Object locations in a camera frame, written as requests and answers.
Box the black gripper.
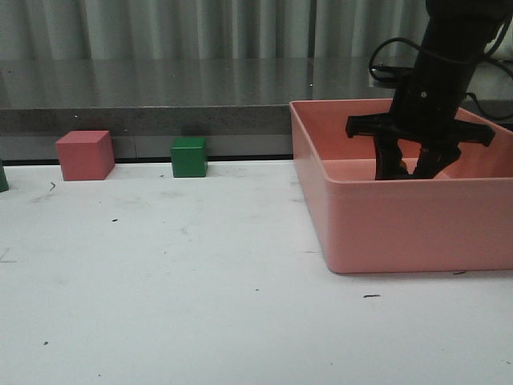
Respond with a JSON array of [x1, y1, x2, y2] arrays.
[[345, 72, 495, 180]]

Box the yellow push button switch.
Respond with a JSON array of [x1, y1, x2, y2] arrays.
[[400, 160, 409, 174]]

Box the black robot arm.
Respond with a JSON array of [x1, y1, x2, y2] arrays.
[[345, 1, 512, 180]]

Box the pink plastic bin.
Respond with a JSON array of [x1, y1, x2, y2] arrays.
[[289, 99, 512, 274]]

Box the grey stone counter ledge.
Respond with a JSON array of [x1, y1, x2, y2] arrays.
[[0, 57, 513, 163]]

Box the green cube near bin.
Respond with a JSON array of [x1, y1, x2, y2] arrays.
[[171, 137, 208, 178]]

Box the pink cube near counter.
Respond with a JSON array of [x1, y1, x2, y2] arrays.
[[55, 130, 115, 181]]

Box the green cube far left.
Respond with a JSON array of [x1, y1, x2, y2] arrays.
[[0, 160, 10, 193]]

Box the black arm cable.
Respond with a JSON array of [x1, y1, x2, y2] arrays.
[[367, 7, 513, 121]]

